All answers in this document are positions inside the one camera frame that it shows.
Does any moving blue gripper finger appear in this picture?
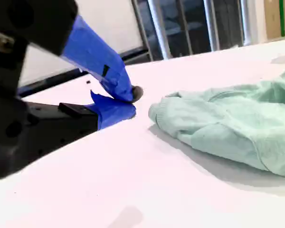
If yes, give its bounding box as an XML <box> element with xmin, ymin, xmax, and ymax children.
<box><xmin>0</xmin><ymin>0</ymin><xmax>144</xmax><ymax>104</ymax></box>

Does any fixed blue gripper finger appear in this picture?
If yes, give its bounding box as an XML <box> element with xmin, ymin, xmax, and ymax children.
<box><xmin>23</xmin><ymin>90</ymin><xmax>137</xmax><ymax>164</ymax></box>

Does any pale green T-shirt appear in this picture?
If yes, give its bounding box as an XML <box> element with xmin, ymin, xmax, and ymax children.
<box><xmin>148</xmin><ymin>68</ymin><xmax>285</xmax><ymax>179</ymax></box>

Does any metal framed glass partition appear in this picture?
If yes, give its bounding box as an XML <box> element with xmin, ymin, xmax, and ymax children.
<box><xmin>132</xmin><ymin>0</ymin><xmax>252</xmax><ymax>62</ymax></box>

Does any brown cardboard box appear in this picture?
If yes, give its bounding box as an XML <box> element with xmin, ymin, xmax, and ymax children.
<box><xmin>263</xmin><ymin>0</ymin><xmax>285</xmax><ymax>40</ymax></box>

